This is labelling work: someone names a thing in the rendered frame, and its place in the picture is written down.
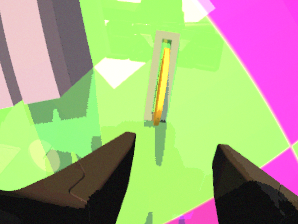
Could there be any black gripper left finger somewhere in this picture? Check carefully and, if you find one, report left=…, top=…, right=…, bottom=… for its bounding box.
left=0, top=132, right=137, bottom=224

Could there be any gold coin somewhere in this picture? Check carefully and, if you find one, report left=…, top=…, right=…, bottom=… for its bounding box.
left=154, top=48, right=169, bottom=125

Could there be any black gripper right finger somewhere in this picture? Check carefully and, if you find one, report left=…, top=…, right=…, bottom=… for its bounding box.
left=212, top=144, right=298, bottom=224

